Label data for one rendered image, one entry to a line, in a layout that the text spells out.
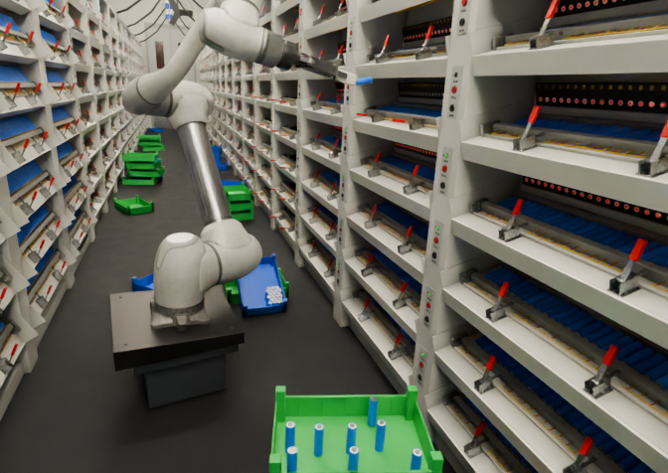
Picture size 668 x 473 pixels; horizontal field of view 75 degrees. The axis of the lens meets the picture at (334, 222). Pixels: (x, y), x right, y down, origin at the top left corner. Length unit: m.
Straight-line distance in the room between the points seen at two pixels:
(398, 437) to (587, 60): 0.79
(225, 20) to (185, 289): 0.80
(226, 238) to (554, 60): 1.11
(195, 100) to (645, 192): 1.40
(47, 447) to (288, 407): 0.81
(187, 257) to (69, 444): 0.61
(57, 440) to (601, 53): 1.62
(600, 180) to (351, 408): 0.66
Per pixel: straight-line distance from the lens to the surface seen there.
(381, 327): 1.73
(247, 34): 1.22
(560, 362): 0.99
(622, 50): 0.84
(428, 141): 1.24
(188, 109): 1.69
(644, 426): 0.90
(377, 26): 1.77
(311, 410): 1.03
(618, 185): 0.82
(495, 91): 1.15
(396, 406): 1.05
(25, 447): 1.64
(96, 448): 1.55
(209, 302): 1.66
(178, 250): 1.45
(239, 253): 1.56
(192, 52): 1.45
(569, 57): 0.90
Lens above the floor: 1.00
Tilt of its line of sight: 17 degrees down
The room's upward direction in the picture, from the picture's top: 3 degrees clockwise
